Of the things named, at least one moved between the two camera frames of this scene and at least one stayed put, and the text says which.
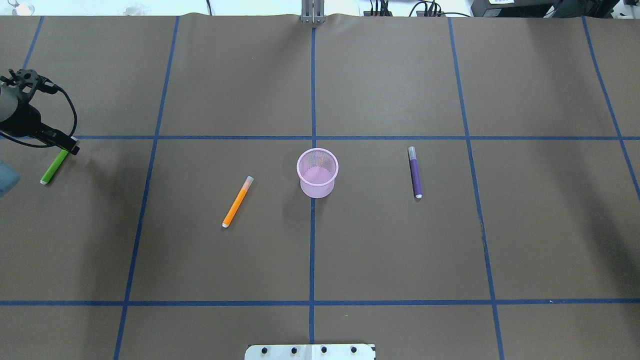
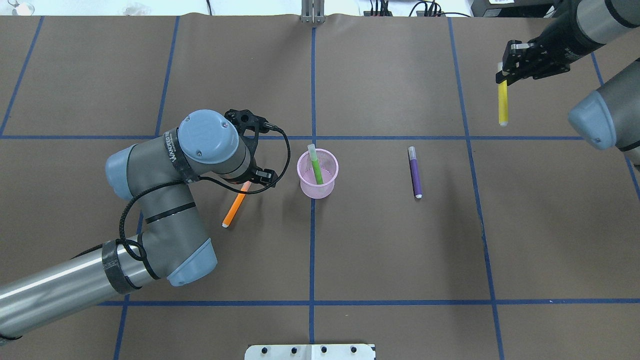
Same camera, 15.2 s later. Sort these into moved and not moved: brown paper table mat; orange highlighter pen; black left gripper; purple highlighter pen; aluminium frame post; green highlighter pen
Moved: black left gripper; green highlighter pen
Not moved: brown paper table mat; orange highlighter pen; aluminium frame post; purple highlighter pen
